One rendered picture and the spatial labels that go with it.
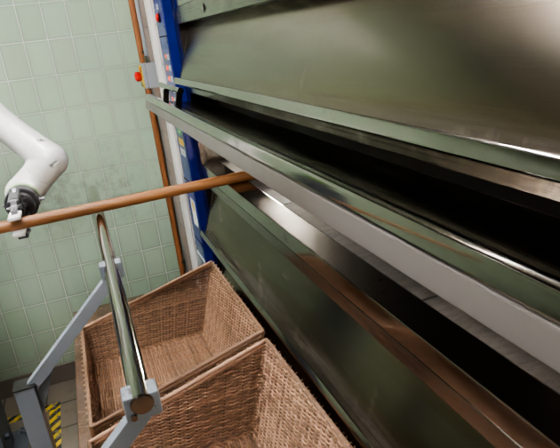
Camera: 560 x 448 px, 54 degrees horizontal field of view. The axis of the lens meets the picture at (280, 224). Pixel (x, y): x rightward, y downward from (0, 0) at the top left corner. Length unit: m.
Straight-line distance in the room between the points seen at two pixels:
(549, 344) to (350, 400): 0.71
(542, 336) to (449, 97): 0.31
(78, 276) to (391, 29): 2.41
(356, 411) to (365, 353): 0.10
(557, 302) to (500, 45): 0.28
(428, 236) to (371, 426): 0.60
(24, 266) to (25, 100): 0.77
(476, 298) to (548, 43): 0.23
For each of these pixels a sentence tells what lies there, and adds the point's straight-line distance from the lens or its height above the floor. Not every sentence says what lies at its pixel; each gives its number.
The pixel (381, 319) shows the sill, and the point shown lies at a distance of 0.85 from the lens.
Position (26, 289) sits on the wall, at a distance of 2.93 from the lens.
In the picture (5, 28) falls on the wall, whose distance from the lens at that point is 2.72.
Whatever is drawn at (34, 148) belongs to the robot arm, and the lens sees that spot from 1.83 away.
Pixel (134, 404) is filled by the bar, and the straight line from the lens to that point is 0.74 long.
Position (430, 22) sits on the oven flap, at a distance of 0.64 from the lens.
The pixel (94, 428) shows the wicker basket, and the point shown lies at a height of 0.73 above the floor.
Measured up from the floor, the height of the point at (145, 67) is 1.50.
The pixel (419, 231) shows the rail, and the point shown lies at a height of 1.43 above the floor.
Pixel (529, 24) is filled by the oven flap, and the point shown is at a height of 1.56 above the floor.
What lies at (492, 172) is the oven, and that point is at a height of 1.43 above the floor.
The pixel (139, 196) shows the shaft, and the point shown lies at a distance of 1.53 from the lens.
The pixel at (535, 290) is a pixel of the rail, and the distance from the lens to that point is 0.34.
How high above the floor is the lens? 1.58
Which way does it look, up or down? 19 degrees down
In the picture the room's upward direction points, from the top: 7 degrees counter-clockwise
